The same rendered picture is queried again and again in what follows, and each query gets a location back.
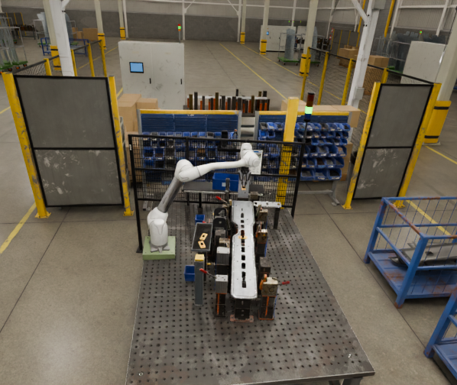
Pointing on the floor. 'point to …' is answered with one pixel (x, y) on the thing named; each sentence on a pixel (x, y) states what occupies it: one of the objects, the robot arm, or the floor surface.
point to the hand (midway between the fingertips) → (244, 184)
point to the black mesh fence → (201, 165)
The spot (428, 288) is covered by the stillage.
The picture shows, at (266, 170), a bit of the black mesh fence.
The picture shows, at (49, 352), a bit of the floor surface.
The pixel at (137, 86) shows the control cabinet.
